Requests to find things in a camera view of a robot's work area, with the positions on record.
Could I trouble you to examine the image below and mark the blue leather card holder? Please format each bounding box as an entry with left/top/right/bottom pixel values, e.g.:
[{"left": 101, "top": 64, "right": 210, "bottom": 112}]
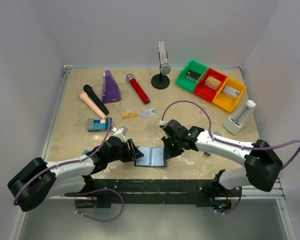
[{"left": 134, "top": 146, "right": 167, "bottom": 168}]

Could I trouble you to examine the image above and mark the gold VIP card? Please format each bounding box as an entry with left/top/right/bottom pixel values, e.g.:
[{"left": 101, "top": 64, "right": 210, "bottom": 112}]
[{"left": 121, "top": 109, "right": 138, "bottom": 120}]

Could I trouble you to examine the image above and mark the silver white credit card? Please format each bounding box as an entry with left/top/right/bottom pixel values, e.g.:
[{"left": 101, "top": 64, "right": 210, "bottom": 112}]
[{"left": 140, "top": 108, "right": 157, "bottom": 119}]

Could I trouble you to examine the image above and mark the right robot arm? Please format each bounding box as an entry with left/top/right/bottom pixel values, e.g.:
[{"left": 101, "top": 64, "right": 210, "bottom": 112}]
[{"left": 160, "top": 119, "right": 283, "bottom": 192}]

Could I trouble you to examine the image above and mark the dark card in green bin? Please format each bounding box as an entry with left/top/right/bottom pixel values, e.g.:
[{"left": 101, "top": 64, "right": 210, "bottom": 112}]
[{"left": 185, "top": 69, "right": 201, "bottom": 82}]

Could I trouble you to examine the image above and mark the tan card in red bin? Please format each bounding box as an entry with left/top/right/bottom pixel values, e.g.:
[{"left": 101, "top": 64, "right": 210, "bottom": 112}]
[{"left": 204, "top": 76, "right": 222, "bottom": 90}]

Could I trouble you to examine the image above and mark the white card in yellow bin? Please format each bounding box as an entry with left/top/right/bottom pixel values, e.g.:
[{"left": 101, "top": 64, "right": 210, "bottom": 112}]
[{"left": 222, "top": 85, "right": 241, "bottom": 100}]

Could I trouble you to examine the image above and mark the orange blue toy brick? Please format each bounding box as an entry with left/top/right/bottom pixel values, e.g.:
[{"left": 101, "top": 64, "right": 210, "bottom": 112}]
[{"left": 82, "top": 149, "right": 90, "bottom": 155}]

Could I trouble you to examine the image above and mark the blue grey brick block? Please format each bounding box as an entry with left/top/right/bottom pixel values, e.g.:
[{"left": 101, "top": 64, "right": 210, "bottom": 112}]
[{"left": 86, "top": 117, "right": 112, "bottom": 133}]

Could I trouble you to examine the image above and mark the purple metronome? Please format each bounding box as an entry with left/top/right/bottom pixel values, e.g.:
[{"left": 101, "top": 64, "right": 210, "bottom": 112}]
[{"left": 102, "top": 70, "right": 121, "bottom": 104}]

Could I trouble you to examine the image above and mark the red storage bin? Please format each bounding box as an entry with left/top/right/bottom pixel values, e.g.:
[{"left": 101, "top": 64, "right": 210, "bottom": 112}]
[{"left": 194, "top": 68, "right": 227, "bottom": 102}]

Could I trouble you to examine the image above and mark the black microphone stand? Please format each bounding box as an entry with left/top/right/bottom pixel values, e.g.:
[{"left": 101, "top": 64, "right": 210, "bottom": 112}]
[{"left": 151, "top": 73, "right": 170, "bottom": 90}]

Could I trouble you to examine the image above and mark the white grey metronome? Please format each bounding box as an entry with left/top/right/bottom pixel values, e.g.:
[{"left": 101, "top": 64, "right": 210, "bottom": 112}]
[{"left": 222, "top": 100, "right": 256, "bottom": 135}]

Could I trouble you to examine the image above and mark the pink microphone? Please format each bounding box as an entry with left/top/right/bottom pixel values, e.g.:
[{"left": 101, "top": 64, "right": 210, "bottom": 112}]
[{"left": 77, "top": 90, "right": 106, "bottom": 120}]

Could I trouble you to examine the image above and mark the yellow storage bin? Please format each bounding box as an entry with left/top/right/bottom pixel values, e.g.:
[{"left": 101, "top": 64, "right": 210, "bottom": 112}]
[{"left": 212, "top": 77, "right": 247, "bottom": 113}]

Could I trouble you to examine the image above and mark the green storage bin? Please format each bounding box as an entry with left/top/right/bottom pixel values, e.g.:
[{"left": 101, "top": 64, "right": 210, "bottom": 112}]
[{"left": 176, "top": 59, "right": 209, "bottom": 92}]

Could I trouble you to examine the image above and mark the red microphone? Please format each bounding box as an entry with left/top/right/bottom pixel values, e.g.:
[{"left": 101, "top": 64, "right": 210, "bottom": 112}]
[{"left": 126, "top": 73, "right": 150, "bottom": 105}]

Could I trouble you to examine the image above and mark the black microphone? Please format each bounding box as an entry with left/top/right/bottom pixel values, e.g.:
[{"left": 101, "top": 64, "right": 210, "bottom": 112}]
[{"left": 83, "top": 84, "right": 109, "bottom": 116}]

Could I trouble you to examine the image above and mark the glitter microphone on stand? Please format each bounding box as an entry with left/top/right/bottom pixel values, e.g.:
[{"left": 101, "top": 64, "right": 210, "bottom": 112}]
[{"left": 158, "top": 41, "right": 171, "bottom": 75}]

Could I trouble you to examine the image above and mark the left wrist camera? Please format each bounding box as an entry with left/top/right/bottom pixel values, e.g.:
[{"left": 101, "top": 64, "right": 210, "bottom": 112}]
[{"left": 112, "top": 126, "right": 128, "bottom": 143}]

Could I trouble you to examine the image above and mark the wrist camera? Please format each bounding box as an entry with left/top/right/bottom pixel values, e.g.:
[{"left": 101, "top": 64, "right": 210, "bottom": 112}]
[
  {"left": 112, "top": 126, "right": 128, "bottom": 143},
  {"left": 159, "top": 120, "right": 167, "bottom": 128}
]

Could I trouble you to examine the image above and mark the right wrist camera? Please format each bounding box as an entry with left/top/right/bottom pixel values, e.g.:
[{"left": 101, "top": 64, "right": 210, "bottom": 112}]
[{"left": 159, "top": 120, "right": 167, "bottom": 128}]

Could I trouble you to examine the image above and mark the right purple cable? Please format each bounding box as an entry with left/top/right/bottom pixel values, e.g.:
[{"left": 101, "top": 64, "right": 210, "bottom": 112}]
[{"left": 159, "top": 99, "right": 300, "bottom": 215}]

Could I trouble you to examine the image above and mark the aluminium left frame rail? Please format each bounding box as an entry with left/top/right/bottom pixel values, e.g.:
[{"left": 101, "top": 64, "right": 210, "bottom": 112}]
[{"left": 41, "top": 65, "right": 73, "bottom": 160}]

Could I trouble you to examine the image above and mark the aluminium frame rail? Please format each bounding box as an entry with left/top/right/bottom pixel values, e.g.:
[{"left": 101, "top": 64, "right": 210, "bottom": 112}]
[
  {"left": 41, "top": 65, "right": 73, "bottom": 160},
  {"left": 21, "top": 177, "right": 286, "bottom": 201}
]

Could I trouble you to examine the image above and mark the aluminium front frame rail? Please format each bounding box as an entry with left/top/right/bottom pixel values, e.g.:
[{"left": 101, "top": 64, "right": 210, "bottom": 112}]
[{"left": 21, "top": 177, "right": 286, "bottom": 201}]

